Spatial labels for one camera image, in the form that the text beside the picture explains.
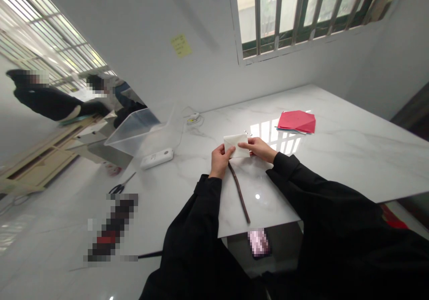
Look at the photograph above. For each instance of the person's right hand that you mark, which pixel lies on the person's right hand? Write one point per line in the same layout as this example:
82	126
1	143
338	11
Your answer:
262	149

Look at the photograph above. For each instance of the person's left hand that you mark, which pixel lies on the person's left hand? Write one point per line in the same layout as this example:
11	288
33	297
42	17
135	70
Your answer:
218	163

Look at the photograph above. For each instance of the white paper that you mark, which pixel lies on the white paper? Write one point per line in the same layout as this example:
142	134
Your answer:
236	146

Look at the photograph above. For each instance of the brown stick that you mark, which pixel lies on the brown stick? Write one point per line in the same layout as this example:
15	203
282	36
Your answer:
239	192

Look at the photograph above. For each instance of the stack of red papers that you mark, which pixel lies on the stack of red papers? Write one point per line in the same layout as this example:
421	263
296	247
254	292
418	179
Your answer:
297	122

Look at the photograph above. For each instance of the white rectangular device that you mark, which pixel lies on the white rectangular device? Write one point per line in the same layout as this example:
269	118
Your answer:
157	158

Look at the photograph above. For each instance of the clear plastic bin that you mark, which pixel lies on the clear plastic bin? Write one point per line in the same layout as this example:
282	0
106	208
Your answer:
134	132

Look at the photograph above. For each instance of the yellow sticky note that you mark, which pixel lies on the yellow sticky note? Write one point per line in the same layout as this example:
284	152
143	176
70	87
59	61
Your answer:
181	45

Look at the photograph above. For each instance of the person's body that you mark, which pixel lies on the person's body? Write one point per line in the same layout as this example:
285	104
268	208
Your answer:
214	286

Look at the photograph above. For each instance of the wooden bench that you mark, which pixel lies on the wooden bench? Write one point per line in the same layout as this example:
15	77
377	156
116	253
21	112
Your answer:
47	152

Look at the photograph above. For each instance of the large barred window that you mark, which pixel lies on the large barred window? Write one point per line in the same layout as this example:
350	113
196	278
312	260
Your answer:
43	35

